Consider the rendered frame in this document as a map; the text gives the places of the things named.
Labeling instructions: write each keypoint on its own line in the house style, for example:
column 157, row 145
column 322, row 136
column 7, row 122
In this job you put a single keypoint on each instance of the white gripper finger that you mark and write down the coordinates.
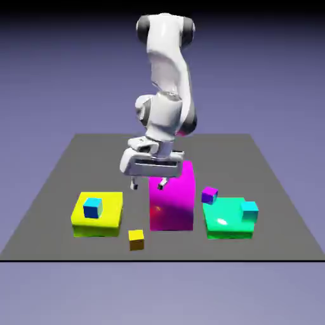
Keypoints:
column 162, row 183
column 133, row 183

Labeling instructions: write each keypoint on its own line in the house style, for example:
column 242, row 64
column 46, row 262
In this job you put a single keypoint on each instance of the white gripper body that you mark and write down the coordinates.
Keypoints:
column 152, row 166

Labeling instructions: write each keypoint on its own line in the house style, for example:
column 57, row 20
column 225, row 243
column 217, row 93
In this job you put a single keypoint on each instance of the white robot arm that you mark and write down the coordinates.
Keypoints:
column 167, row 63

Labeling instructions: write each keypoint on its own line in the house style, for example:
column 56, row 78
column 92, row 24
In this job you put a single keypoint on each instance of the small blue cube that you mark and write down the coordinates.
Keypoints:
column 92, row 208

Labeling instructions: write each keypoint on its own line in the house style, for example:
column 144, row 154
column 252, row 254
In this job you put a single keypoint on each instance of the small purple cube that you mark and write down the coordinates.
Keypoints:
column 209, row 195

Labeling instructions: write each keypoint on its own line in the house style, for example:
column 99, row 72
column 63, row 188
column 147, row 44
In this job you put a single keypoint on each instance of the small yellow cube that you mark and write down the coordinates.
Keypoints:
column 136, row 240

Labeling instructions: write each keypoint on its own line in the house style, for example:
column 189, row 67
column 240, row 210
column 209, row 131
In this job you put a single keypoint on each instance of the small cyan cube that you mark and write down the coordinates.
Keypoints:
column 250, row 210

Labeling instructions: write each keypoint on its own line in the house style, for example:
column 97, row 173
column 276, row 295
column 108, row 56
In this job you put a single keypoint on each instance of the large magenta box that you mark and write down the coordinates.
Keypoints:
column 175, row 198

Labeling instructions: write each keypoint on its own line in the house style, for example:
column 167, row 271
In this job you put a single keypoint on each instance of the large yellow box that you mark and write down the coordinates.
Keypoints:
column 109, row 215

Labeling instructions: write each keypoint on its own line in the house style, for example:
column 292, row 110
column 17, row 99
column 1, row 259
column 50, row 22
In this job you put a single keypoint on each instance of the large green box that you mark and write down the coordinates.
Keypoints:
column 223, row 221

